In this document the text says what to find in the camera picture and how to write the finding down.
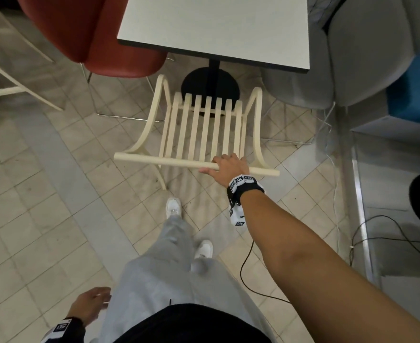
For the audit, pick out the black marker wristband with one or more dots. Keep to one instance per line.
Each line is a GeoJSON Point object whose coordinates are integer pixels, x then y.
{"type": "Point", "coordinates": [244, 187]}
{"type": "Point", "coordinates": [67, 328]}

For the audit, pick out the grey trousers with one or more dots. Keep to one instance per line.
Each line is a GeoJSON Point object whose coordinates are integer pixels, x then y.
{"type": "Point", "coordinates": [167, 267]}

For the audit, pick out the black shirt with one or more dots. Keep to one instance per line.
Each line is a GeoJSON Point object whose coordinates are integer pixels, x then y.
{"type": "Point", "coordinates": [195, 325]}

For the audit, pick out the red upholstered chair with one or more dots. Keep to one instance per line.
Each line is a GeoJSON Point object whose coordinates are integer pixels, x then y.
{"type": "Point", "coordinates": [124, 46]}

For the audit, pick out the grey upholstered chair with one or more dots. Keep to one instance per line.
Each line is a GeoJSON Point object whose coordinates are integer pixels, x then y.
{"type": "Point", "coordinates": [367, 49]}

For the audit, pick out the white table with black base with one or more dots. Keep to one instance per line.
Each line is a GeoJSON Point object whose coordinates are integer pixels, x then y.
{"type": "Point", "coordinates": [213, 24]}

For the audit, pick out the person's right hand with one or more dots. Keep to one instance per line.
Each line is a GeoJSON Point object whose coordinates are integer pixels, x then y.
{"type": "Point", "coordinates": [229, 167]}

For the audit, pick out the white shoe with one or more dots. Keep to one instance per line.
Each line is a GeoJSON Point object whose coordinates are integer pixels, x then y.
{"type": "Point", "coordinates": [173, 207]}
{"type": "Point", "coordinates": [204, 249]}

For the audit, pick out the blue and white bench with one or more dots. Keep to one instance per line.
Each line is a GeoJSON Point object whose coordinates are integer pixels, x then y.
{"type": "Point", "coordinates": [413, 89]}

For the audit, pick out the person's right forearm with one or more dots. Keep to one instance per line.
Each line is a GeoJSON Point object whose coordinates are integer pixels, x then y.
{"type": "Point", "coordinates": [320, 275]}

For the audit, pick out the person's left hand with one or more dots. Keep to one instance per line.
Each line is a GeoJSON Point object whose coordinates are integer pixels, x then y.
{"type": "Point", "coordinates": [88, 303]}

